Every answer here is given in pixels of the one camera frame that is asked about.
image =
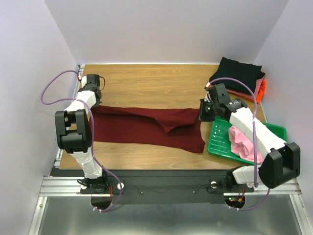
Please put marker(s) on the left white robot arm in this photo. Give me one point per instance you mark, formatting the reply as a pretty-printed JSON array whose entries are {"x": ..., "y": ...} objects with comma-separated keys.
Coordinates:
[{"x": 74, "y": 134}]

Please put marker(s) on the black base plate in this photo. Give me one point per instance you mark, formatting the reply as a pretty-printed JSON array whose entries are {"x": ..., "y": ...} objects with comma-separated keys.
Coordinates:
[{"x": 161, "y": 187}]

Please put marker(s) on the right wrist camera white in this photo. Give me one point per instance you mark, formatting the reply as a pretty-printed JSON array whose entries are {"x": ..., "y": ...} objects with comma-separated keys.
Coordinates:
[{"x": 207, "y": 96}]

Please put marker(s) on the left side aluminium rail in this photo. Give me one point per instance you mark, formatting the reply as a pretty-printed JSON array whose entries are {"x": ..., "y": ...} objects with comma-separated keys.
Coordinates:
[{"x": 64, "y": 161}]

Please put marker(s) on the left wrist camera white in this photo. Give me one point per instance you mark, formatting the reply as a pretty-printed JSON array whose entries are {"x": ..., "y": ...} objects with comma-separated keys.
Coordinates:
[{"x": 82, "y": 80}]

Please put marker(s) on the aluminium frame rail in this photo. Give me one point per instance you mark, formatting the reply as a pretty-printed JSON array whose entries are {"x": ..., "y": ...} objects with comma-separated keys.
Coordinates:
[{"x": 67, "y": 186}]

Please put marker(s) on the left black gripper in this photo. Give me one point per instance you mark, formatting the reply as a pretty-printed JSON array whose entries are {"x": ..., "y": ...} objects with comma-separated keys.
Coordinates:
[{"x": 97, "y": 98}]

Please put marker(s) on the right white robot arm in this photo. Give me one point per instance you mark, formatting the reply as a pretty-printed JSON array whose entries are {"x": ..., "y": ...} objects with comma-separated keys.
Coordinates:
[{"x": 275, "y": 161}]

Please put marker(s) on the folded black t shirt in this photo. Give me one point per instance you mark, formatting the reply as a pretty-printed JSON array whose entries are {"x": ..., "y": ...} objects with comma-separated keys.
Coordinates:
[{"x": 249, "y": 74}]

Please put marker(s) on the folded orange t shirt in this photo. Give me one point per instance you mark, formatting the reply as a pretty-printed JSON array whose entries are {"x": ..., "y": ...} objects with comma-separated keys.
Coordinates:
[{"x": 259, "y": 94}]

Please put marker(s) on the folded salmon pink t shirt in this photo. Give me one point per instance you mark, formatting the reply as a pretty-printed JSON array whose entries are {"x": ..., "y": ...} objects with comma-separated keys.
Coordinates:
[{"x": 244, "y": 94}]

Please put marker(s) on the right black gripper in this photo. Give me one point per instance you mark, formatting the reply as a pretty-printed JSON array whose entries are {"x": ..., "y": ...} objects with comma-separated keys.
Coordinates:
[{"x": 202, "y": 110}]

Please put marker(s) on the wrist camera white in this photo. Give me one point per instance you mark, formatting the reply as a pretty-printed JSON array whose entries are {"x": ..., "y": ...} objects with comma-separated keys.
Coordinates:
[
  {"x": 82, "y": 80},
  {"x": 207, "y": 96}
]

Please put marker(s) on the green plastic tray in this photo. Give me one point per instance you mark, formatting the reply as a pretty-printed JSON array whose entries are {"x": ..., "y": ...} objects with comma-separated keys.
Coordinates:
[{"x": 220, "y": 139}]

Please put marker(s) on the maroon t shirt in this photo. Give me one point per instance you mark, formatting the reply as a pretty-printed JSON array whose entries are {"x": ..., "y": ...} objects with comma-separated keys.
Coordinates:
[{"x": 176, "y": 128}]

